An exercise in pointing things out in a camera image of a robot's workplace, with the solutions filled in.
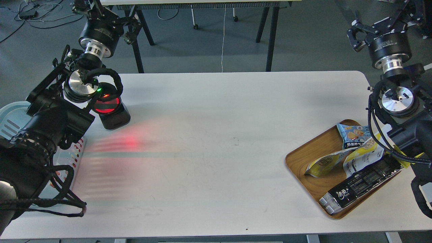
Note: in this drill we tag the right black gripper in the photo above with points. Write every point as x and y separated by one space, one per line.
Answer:
393 42

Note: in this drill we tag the black legged background table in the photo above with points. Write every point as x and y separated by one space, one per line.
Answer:
209 40

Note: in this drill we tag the blue snack packet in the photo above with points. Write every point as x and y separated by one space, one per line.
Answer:
353 136

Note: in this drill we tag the black barcode scanner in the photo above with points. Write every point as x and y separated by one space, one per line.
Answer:
112 113

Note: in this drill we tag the yellow white snack pouch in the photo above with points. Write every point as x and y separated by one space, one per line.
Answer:
323 165
367 154

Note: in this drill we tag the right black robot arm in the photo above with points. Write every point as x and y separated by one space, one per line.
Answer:
401 98

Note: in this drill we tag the yellow cartoon face snack packet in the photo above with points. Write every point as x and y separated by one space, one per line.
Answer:
399 155

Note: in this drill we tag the black long snack package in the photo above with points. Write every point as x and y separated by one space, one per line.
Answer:
359 184

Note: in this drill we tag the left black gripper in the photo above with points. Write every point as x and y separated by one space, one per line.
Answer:
100 27

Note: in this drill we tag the light blue plastic basket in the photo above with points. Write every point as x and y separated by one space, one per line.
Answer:
10 121

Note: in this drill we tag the wooden tray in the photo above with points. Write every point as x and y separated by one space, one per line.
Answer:
328 142

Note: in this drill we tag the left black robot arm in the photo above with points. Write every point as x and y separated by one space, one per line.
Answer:
73 84

